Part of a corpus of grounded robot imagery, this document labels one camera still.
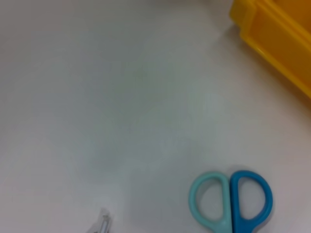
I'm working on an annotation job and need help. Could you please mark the yellow plastic bin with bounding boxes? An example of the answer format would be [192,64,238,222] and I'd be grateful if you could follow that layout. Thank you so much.
[229,0,311,100]

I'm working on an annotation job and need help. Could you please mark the blue scissors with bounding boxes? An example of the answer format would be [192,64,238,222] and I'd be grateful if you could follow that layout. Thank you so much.
[189,169,274,233]

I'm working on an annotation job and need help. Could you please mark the white grey pen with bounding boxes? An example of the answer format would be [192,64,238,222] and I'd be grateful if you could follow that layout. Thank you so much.
[87,208,114,233]

